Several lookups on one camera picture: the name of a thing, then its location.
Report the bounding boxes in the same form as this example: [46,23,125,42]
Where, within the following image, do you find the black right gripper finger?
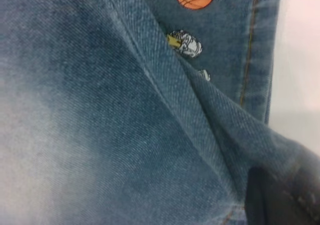
[246,167,315,225]

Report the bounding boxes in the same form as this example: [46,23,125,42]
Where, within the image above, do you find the blue denim shorts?
[0,0,320,225]

